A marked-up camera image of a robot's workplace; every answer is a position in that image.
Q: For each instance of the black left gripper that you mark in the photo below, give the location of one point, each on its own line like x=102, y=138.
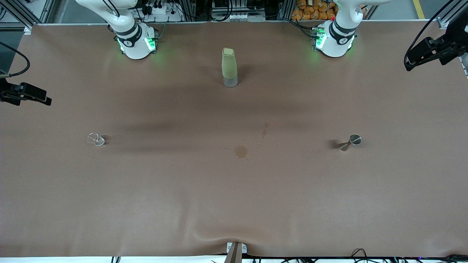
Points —
x=446, y=47

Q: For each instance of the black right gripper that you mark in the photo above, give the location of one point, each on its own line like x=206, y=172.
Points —
x=8, y=93

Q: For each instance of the small clear glass measuring cup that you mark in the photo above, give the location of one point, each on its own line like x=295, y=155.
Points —
x=97, y=140

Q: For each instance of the stainless steel double jigger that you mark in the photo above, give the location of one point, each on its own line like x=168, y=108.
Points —
x=355, y=139

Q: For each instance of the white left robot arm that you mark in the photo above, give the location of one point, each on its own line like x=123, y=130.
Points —
x=334, y=45

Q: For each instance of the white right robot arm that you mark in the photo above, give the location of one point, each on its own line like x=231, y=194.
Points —
x=135, y=47

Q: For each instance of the green sleeved shaker bottle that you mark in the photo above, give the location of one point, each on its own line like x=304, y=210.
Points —
x=229, y=65

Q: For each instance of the orange packets pile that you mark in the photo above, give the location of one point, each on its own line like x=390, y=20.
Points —
x=310, y=11

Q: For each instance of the white power strip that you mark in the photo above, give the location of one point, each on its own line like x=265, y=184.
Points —
x=161, y=10

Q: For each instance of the brown table cover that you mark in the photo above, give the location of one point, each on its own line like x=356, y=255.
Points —
x=234, y=197

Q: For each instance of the aluminium frame strut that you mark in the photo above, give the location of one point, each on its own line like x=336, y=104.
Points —
x=22, y=16
x=451, y=12

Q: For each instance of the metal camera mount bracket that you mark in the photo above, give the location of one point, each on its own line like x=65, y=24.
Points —
x=236, y=252

